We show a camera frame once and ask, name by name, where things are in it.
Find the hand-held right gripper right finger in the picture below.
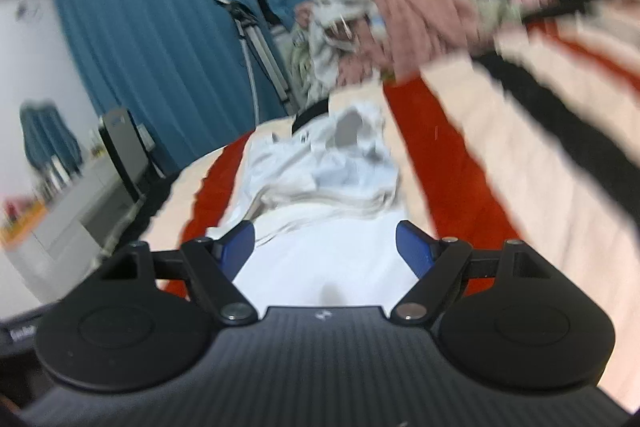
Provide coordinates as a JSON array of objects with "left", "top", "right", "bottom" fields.
[{"left": 390, "top": 219, "right": 557, "bottom": 326}]

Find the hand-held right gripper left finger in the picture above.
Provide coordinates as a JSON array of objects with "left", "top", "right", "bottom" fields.
[{"left": 95, "top": 221, "right": 259, "bottom": 326}]

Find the white t-shirt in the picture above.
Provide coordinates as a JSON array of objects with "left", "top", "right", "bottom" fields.
[{"left": 207, "top": 104, "right": 425, "bottom": 308}]

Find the orange box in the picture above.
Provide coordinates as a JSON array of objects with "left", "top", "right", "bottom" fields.
[{"left": 0, "top": 199, "right": 49, "bottom": 244}]

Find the white dresser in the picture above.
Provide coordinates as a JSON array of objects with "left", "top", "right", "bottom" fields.
[{"left": 0, "top": 147, "right": 152, "bottom": 304}]

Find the striped blanket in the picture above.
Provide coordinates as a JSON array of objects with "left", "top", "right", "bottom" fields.
[{"left": 140, "top": 0, "right": 640, "bottom": 414}]

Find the black chair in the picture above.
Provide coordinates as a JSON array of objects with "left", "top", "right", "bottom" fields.
[{"left": 97, "top": 107, "right": 167, "bottom": 204}]

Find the row of cosmetic bottles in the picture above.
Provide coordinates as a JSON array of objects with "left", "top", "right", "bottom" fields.
[{"left": 39, "top": 127, "right": 117, "bottom": 204}]

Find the green patterned blanket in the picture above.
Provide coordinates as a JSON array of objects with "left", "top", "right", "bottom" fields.
[{"left": 286, "top": 27, "right": 322, "bottom": 108}]

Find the garment steamer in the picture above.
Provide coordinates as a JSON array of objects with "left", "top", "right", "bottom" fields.
[{"left": 212, "top": 0, "right": 297, "bottom": 128}]

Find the wavy mirror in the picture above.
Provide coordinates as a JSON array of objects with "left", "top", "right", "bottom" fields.
[{"left": 20, "top": 102, "right": 84, "bottom": 174}]

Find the pink fluffy blanket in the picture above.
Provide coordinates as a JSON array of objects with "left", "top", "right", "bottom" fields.
[{"left": 295, "top": 0, "right": 477, "bottom": 88}]

